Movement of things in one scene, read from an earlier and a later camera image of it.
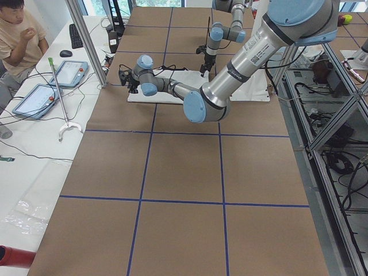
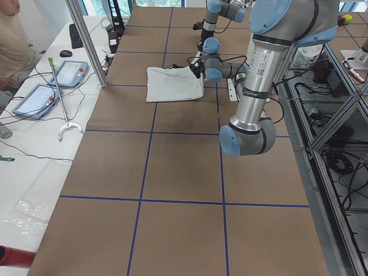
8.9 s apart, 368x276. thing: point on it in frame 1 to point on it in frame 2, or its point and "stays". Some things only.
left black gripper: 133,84 to 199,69
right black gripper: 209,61 to 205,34
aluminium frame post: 76,8 stays
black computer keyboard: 76,39 stays
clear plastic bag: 28,218 stays
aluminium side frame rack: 325,106 stays
